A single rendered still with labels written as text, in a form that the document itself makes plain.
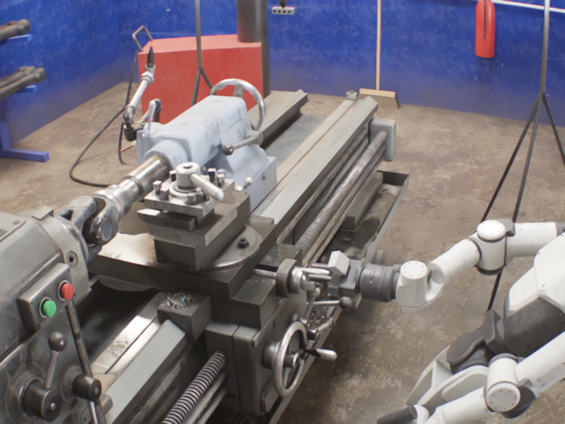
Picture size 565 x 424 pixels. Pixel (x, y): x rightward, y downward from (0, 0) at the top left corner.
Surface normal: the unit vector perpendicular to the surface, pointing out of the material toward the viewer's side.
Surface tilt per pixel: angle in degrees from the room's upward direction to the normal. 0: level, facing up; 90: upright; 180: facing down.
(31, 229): 45
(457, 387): 90
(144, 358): 36
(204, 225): 0
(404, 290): 100
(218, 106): 0
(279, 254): 0
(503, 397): 87
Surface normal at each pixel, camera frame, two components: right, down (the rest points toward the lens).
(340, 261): 0.71, -0.15
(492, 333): -0.72, -0.67
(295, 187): 0.53, -0.64
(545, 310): -0.76, -0.14
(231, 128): 0.90, -0.08
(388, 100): -0.34, 0.16
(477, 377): -0.18, 0.45
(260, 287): -0.02, -0.89
